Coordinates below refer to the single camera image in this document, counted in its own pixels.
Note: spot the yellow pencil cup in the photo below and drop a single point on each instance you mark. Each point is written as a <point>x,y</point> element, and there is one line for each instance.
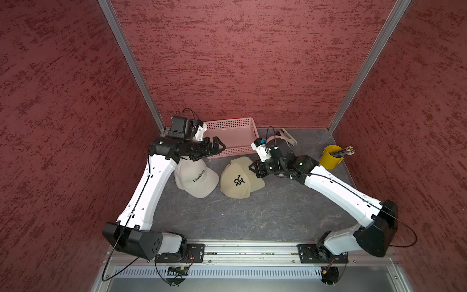
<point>327,160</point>

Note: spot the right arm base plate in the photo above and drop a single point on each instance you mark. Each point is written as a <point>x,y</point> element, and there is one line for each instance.
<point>315,254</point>

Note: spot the pink baseball cap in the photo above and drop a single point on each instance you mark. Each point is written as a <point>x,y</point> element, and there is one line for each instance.
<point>277,141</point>

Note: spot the pink perforated plastic basket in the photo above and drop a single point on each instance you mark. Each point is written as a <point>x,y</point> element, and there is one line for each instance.
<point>236,134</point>

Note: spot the left corner aluminium post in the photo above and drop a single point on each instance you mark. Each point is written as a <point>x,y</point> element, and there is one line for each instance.
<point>119,34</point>

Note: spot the beige cap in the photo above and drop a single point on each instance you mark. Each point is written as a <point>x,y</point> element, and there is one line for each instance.
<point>238,181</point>

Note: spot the corner aluminium post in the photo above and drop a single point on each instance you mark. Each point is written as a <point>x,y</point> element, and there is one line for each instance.
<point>119,34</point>
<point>393,19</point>

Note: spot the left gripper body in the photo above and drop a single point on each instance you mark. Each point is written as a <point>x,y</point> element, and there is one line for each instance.
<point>203,149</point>

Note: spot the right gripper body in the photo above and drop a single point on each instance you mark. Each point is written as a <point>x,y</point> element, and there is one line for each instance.
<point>269,165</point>

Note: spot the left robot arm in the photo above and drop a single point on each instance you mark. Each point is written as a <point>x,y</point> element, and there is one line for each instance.
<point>179,152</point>

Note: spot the cream baseball cap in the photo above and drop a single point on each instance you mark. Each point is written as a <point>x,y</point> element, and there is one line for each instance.
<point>196,178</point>

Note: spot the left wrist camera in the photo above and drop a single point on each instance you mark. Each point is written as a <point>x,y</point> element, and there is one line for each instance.
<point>199,134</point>

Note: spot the aluminium front rail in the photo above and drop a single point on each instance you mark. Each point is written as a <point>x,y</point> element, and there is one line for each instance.
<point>243,253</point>

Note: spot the right corner aluminium post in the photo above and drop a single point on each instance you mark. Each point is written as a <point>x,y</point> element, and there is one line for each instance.
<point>393,19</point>

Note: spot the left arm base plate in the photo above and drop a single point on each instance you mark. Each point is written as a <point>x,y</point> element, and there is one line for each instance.
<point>191,253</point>

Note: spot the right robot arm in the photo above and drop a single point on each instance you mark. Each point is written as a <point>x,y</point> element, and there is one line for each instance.
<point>377,221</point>

